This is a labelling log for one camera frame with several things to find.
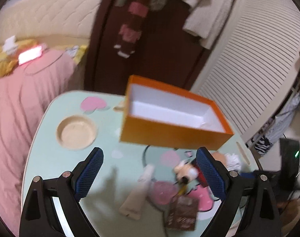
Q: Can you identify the orange cardboard box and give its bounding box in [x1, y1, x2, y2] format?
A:
[119, 75, 234, 151]

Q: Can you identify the small figure keychain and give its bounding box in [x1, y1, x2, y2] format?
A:
[173, 159, 198, 195]

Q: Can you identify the zebra print cloth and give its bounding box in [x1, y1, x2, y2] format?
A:
[254, 133, 274, 156]

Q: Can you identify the black device green light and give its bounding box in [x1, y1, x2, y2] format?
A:
[278, 138, 300, 190]

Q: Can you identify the grey striped garment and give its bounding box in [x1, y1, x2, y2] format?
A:
[274, 89, 300, 144]

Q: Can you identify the white louvered closet door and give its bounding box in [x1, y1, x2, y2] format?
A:
[191, 0, 300, 141]

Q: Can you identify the brown patterned packet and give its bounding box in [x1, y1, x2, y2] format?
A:
[165, 195, 198, 231]

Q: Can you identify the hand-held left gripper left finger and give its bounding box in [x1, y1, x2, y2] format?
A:
[19, 147, 104, 237]

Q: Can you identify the yellow cartoon pillow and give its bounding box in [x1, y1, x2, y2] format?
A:
[66, 45, 88, 63]

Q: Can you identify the smartphone with lit screen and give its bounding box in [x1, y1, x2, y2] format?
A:
[18, 46, 43, 66]

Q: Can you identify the dark brown wooden door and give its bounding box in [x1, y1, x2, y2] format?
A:
[84, 0, 229, 97]

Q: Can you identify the pink blanket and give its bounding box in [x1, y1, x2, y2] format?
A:
[0, 46, 79, 235]

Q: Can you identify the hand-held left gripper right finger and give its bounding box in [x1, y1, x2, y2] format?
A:
[196, 147, 282, 237]

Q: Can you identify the maroon pink striped scarf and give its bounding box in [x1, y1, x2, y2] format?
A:
[114, 0, 153, 60]

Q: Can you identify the cream squeeze tube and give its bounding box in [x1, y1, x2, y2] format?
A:
[119, 164, 155, 220]

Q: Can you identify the cartoon printed green desktop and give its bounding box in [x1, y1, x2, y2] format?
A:
[21, 90, 266, 237]

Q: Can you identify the white tissue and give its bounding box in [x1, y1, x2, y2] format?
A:
[223, 153, 242, 172]

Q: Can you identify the small white box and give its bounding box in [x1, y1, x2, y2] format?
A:
[3, 36, 18, 55]

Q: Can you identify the beige round plush toy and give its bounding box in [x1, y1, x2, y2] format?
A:
[212, 152, 227, 165]

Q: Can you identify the cream knit sweater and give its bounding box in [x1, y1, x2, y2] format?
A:
[173, 0, 236, 50]

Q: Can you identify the cream tufted headboard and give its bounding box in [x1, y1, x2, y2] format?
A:
[0, 0, 108, 47]

